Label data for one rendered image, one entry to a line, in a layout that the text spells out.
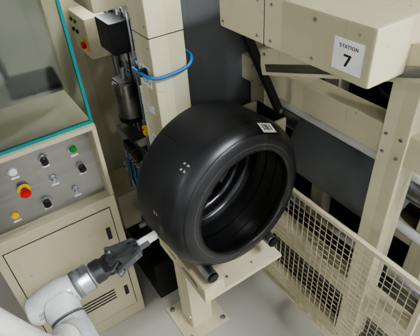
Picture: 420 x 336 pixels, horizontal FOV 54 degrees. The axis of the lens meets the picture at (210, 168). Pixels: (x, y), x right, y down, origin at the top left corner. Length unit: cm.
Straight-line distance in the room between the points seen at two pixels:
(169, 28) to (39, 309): 93
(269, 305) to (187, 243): 131
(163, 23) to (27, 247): 111
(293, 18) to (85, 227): 129
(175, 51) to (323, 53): 51
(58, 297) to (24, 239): 61
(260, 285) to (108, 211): 111
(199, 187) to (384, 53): 59
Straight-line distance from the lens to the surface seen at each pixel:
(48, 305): 133
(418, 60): 112
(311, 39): 113
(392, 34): 104
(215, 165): 118
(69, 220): 191
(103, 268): 134
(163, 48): 137
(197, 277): 157
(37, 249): 195
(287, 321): 248
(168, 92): 144
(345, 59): 107
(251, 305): 253
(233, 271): 165
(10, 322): 115
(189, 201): 120
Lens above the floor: 211
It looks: 38 degrees down
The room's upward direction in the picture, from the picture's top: 4 degrees counter-clockwise
